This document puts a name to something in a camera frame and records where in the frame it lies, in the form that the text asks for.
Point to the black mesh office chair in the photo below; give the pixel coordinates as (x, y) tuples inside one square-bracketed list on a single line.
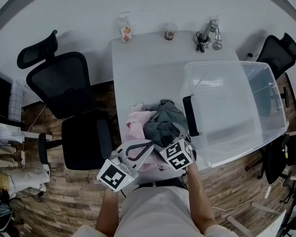
[(278, 55), (64, 88)]

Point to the clear bottle with orange label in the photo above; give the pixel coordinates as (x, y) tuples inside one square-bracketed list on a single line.
[(125, 31)]

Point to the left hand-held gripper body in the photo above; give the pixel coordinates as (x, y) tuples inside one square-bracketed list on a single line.
[(113, 176)]

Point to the pink clothes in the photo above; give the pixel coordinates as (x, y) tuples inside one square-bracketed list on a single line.
[(135, 125)]

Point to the black backpack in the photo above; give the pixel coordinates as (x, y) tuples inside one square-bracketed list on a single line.
[(1, 213)]

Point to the person's left forearm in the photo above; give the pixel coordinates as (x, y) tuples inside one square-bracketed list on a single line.
[(108, 213)]

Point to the person's right forearm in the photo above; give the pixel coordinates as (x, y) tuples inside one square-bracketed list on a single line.
[(199, 196)]

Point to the white checked cloth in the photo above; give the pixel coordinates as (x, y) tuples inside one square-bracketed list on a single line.
[(16, 100)]

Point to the person's white shirt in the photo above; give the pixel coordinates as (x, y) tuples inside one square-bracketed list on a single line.
[(158, 213)]

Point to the white power strip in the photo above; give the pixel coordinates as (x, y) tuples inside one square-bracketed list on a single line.
[(23, 157)]

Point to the black bag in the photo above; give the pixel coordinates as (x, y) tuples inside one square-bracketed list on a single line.
[(276, 159)]

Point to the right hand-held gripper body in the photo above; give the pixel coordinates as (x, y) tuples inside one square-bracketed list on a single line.
[(177, 155)]

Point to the clear plastic basket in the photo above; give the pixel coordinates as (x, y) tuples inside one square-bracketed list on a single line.
[(227, 107)]

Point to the stack of beige cushions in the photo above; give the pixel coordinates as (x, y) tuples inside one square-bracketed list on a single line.
[(12, 167)]

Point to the dark grey clothes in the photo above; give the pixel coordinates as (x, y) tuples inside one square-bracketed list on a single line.
[(165, 122)]

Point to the clear cup with sweets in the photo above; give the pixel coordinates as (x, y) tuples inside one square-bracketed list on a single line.
[(169, 32)]

